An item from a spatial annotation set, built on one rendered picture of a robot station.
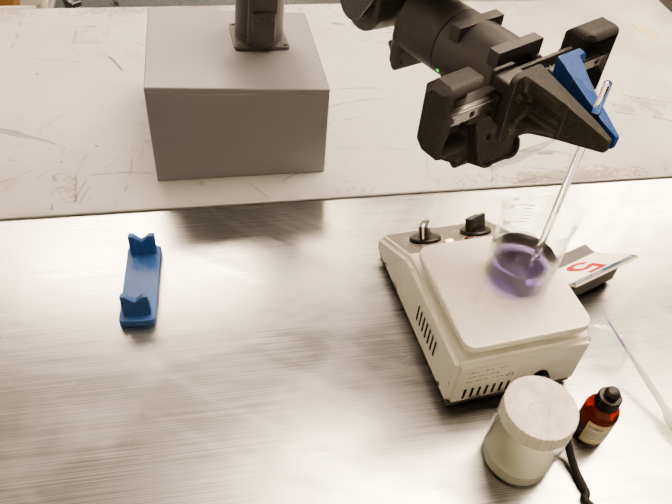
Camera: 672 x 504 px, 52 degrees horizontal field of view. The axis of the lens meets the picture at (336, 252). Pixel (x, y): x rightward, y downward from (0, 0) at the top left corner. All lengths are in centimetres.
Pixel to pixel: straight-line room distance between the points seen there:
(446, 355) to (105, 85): 62
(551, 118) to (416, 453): 30
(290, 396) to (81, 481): 18
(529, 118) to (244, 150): 38
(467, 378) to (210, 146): 40
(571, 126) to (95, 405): 45
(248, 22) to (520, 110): 40
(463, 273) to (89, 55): 67
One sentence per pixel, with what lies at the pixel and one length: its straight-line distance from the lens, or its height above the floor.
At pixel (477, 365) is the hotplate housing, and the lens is 59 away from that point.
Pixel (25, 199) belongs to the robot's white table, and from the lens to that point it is 84.
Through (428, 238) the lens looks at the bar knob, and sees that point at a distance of 69.
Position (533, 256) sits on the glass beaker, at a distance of 57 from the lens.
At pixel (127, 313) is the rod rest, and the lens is 68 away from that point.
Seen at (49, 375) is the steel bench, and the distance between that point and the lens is 67.
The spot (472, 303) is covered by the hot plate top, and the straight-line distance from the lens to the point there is 60.
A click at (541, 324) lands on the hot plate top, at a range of 61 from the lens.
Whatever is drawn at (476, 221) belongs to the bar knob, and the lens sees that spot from 72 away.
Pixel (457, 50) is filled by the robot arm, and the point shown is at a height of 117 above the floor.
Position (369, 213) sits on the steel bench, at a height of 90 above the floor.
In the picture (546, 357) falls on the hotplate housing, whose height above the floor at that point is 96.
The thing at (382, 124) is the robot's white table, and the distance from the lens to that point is 93.
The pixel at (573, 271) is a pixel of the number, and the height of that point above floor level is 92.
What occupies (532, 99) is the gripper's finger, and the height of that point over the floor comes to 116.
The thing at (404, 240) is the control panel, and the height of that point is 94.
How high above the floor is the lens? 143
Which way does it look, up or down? 46 degrees down
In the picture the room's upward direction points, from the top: 6 degrees clockwise
